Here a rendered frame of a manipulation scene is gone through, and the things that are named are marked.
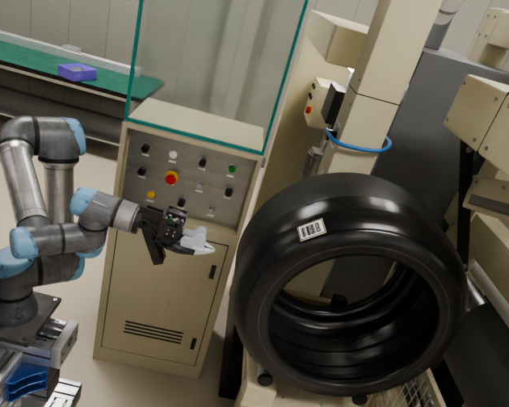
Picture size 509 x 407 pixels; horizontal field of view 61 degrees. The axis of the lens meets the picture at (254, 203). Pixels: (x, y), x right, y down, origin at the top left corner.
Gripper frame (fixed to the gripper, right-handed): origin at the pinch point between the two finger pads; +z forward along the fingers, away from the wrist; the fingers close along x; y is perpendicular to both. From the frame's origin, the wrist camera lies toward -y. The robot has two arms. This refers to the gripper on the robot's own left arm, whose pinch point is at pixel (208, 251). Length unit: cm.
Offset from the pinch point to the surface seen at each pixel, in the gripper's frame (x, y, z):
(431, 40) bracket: 82, 68, 57
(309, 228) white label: -10.4, 21.0, 17.8
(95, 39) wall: 387, -48, -155
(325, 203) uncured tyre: -4.4, 25.3, 20.3
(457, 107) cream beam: 22, 54, 50
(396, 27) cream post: 28, 66, 26
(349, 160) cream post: 28, 28, 32
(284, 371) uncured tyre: -12.4, -19.7, 29.1
